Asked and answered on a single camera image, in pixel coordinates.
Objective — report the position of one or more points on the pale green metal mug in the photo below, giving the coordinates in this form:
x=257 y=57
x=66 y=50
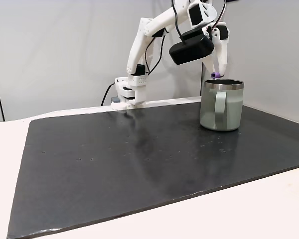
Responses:
x=221 y=109

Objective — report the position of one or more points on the black table mat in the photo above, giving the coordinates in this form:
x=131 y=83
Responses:
x=139 y=169

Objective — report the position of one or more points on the blue grey table clamp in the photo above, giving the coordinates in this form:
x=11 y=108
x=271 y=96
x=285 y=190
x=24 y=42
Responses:
x=115 y=100

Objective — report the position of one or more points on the purple pen grip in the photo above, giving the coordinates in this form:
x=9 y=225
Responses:
x=215 y=75

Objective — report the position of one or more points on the black oval camera box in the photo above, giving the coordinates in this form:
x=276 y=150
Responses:
x=189 y=51

